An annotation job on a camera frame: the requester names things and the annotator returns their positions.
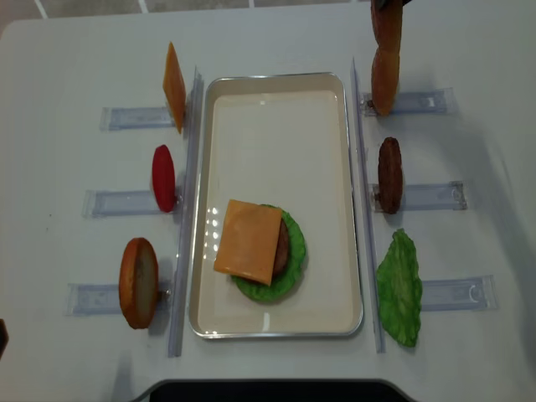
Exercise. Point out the sesame bun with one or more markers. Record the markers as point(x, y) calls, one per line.
point(387, 24)
point(384, 80)

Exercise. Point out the clear holder for patty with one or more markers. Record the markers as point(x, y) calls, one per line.
point(422, 197)

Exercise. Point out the left clear acrylic rail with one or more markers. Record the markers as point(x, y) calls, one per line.
point(192, 130)

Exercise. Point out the clear acrylic rail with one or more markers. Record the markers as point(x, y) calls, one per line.
point(368, 227)
point(192, 130)

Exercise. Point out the right clear acrylic rail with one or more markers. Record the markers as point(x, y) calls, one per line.
point(368, 227)

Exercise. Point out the standing brown meat patty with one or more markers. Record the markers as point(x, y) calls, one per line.
point(390, 176)

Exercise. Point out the clear holder for cheese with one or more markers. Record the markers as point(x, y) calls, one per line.
point(117, 119)

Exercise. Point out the clear holder for lettuce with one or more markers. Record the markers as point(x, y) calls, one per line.
point(470, 294)

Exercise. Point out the standing orange cheese slice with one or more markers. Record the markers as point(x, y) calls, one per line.
point(174, 87)

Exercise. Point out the clear holder for tomato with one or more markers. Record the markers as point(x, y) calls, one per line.
point(99, 204)

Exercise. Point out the clear holder for left bun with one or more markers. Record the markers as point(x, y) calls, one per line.
point(92, 300)

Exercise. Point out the white metal tray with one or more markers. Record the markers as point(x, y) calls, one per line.
point(280, 141)

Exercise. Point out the standing bun half left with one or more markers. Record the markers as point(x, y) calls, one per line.
point(138, 283)

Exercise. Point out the standing red tomato slice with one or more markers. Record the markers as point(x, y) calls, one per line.
point(163, 179)

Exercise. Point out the standing green lettuce leaf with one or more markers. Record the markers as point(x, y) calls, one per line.
point(400, 290)

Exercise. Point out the clear holder for right buns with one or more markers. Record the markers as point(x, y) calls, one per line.
point(440, 101)

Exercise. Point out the orange cheese slice on burger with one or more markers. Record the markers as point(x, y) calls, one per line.
point(248, 242)

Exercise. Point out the standing sesame bun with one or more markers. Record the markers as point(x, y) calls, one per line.
point(384, 80)

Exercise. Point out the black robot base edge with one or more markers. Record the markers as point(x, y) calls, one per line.
point(276, 390)

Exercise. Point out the green lettuce leaf on burger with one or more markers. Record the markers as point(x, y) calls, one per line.
point(291, 275)

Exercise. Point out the sesame top bun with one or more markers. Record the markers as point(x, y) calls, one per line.
point(387, 24)

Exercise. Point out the brown meat patty on burger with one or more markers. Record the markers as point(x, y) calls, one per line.
point(282, 251)

